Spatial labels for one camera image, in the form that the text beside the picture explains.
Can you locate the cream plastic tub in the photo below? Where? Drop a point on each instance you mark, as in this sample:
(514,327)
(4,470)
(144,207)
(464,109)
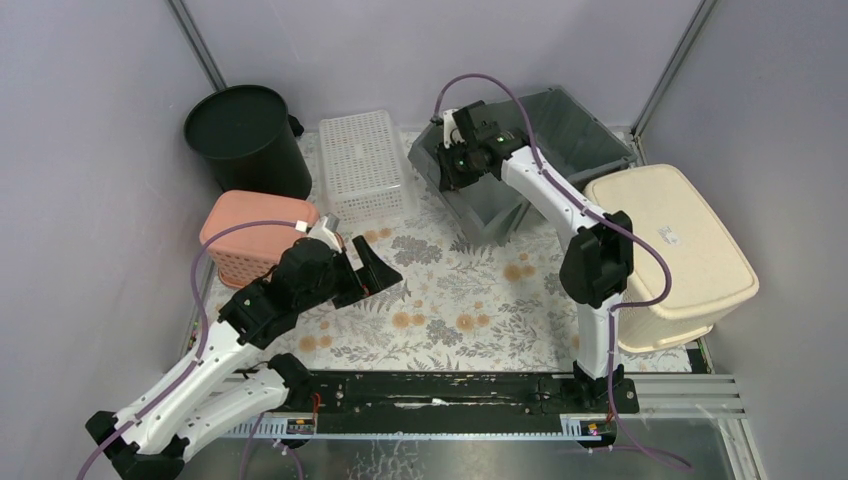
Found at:
(711,276)

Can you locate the black cloth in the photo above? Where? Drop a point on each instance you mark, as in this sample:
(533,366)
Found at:
(295,126)

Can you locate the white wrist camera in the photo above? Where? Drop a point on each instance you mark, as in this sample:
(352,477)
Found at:
(446,121)
(325,230)

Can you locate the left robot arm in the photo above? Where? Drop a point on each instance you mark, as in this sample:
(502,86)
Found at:
(155,436)

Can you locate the floral patterned table mat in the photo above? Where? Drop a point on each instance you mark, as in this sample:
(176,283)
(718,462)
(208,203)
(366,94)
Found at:
(458,306)

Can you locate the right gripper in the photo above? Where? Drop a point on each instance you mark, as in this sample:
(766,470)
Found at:
(449,180)

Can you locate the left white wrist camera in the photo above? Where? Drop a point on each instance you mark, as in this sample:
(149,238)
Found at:
(325,230)

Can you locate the large black cylindrical container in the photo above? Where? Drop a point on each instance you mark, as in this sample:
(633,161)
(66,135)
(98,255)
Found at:
(244,134)

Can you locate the grey plastic crate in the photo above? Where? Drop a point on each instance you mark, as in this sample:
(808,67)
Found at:
(571,139)

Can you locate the black mounting base rail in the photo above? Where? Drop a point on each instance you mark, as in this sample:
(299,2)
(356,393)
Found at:
(445,403)

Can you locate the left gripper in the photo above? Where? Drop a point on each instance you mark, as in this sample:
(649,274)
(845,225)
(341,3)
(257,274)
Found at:
(354,273)

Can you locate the white perforated plastic basket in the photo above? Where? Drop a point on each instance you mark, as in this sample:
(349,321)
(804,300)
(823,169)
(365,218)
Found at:
(364,172)

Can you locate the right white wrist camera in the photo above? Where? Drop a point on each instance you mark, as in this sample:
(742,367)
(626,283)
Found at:
(446,121)

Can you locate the pink perforated basket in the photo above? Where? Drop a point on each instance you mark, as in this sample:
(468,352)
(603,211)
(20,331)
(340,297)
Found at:
(244,255)

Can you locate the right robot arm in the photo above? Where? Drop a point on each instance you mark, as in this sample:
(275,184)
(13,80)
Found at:
(598,254)

